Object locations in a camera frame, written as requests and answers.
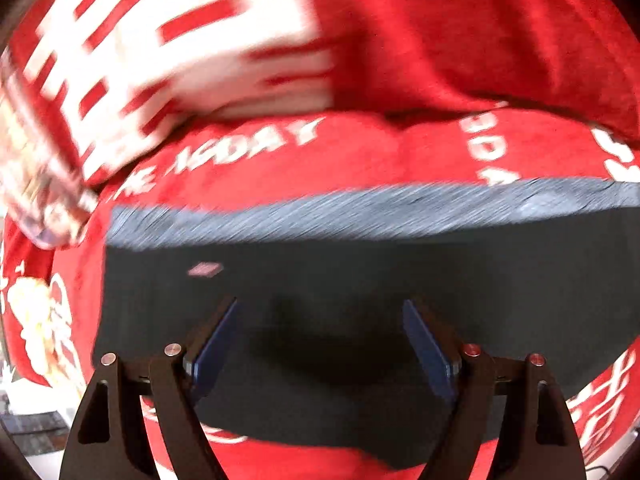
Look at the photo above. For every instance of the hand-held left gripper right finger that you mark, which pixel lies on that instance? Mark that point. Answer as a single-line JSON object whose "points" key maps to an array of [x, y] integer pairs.
{"points": [[425, 347]]}

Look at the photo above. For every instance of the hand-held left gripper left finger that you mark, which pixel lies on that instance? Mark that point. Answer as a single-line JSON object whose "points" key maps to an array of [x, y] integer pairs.
{"points": [[215, 345]]}

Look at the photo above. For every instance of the black pants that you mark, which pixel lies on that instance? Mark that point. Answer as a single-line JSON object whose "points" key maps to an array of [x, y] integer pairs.
{"points": [[325, 270]]}

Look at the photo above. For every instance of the cream plush pillow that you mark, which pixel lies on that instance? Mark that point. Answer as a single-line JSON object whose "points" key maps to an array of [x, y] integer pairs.
{"points": [[35, 320]]}

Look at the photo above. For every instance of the picture print cushion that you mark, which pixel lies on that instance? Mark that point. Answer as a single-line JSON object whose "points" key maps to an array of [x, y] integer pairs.
{"points": [[35, 170]]}

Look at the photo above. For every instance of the red printed sofa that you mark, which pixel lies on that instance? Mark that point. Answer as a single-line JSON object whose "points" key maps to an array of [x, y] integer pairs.
{"points": [[440, 35]]}

